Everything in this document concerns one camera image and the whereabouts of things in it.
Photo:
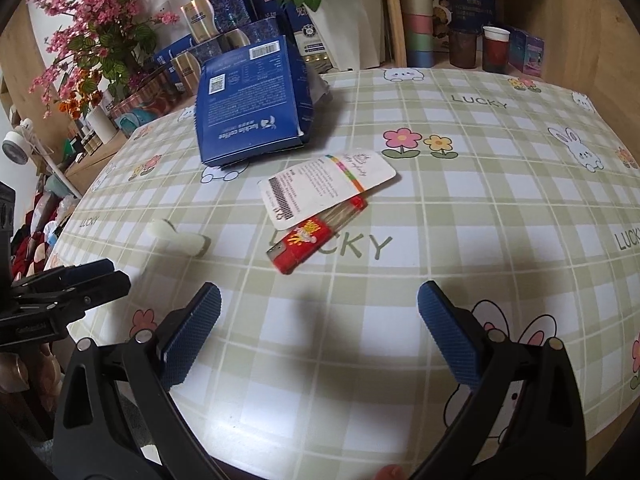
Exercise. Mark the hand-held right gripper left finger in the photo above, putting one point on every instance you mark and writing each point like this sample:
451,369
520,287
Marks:
192,332

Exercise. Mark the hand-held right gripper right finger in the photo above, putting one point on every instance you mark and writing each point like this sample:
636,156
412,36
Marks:
447,335

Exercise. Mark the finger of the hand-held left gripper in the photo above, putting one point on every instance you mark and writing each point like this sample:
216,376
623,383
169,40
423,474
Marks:
105,285
90,270

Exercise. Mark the red lighter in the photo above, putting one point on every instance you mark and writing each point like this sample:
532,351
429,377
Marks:
305,237

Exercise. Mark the white barcode card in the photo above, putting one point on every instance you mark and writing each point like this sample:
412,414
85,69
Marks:
320,182

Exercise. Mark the blue cardboard box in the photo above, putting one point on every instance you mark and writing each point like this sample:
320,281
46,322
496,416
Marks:
245,105

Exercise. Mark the grey plastic bag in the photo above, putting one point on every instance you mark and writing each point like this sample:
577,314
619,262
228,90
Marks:
320,87

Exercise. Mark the person's left hand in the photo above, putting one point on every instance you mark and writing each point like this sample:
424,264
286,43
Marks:
17,370

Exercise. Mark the red checked blanket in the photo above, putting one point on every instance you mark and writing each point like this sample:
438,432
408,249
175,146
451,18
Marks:
30,250

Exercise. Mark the checked bunny tablecloth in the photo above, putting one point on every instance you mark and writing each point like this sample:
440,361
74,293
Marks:
450,210

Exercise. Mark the row of small brown bottles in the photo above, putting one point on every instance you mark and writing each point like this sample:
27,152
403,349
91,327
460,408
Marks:
89,142

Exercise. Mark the white ribbed vase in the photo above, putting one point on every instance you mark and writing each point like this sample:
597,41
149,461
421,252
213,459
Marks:
102,127

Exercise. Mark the white desk fan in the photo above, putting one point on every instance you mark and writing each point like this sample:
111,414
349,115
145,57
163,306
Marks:
14,147

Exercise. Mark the orange flower bunch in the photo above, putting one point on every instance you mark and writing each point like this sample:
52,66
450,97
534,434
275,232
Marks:
75,97

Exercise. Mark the scalloped painted tin box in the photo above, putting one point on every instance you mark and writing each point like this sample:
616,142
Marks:
145,105

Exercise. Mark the gold blue gift box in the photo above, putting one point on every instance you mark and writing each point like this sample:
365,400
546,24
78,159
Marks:
255,32
225,7
185,72

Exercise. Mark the wooden bookshelf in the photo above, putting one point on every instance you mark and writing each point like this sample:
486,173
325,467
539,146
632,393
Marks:
12,60

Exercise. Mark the blue flat carton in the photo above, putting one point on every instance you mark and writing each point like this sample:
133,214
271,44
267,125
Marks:
172,50

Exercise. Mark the pink blossom bouquet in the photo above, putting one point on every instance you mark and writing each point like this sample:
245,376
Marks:
100,5

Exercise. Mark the red cup white rim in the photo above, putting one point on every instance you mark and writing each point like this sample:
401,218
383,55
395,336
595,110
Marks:
495,55

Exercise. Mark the brown plastic cup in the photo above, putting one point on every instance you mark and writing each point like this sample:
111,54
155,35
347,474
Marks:
462,50

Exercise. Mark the small purple blue box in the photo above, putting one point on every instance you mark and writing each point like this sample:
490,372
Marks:
530,52

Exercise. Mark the stack of pastel paper cups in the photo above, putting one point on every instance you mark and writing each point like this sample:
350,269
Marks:
417,25

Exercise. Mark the small blue box red mark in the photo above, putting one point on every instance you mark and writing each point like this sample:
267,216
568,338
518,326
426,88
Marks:
265,10

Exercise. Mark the white faceted plant pot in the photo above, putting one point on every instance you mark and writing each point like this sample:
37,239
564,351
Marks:
350,35

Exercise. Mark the wooden shelf unit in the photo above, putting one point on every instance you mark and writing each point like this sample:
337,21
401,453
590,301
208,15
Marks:
392,20

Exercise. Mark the blue white labelled box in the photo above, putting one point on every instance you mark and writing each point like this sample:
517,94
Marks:
310,35

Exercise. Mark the patterned food box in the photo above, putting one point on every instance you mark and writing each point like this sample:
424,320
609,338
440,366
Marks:
442,15

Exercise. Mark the dark blue box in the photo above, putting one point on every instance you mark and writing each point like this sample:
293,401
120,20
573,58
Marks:
475,10

